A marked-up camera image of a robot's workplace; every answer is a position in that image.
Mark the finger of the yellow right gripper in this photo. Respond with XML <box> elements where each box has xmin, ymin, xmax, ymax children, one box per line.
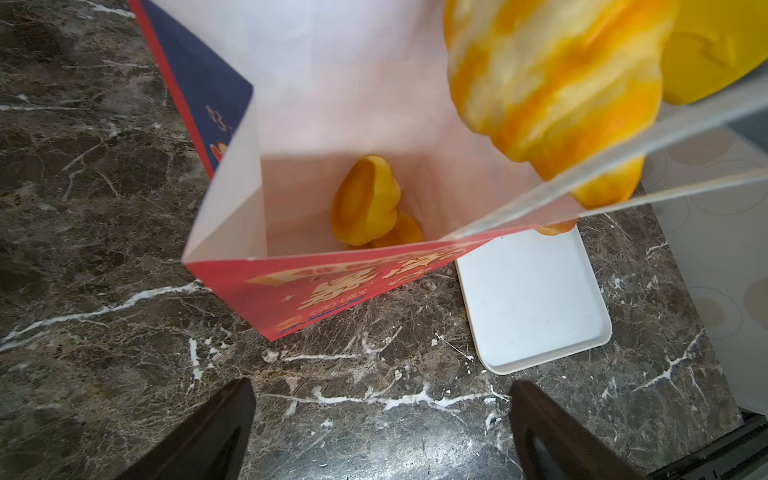
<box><xmin>661</xmin><ymin>0</ymin><xmax>767</xmax><ymax>105</ymax></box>

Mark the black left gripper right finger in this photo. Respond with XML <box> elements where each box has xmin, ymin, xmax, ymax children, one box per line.
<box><xmin>510</xmin><ymin>380</ymin><xmax>644</xmax><ymax>479</ymax></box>

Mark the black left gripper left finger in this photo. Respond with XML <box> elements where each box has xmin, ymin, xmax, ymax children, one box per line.
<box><xmin>118</xmin><ymin>377</ymin><xmax>256</xmax><ymax>479</ymax></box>

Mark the golden croissant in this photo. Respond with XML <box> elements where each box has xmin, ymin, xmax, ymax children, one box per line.
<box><xmin>442</xmin><ymin>0</ymin><xmax>679</xmax><ymax>236</ymax></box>

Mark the square yellow toast bread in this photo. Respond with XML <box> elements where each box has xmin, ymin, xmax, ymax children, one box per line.
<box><xmin>331</xmin><ymin>155</ymin><xmax>401</xmax><ymax>246</ymax></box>

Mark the red paper gift bag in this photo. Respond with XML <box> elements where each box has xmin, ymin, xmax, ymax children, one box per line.
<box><xmin>130</xmin><ymin>1</ymin><xmax>767</xmax><ymax>340</ymax></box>

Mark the white rectangular tray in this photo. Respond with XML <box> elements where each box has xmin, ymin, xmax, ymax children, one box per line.
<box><xmin>456</xmin><ymin>229</ymin><xmax>613</xmax><ymax>375</ymax></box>

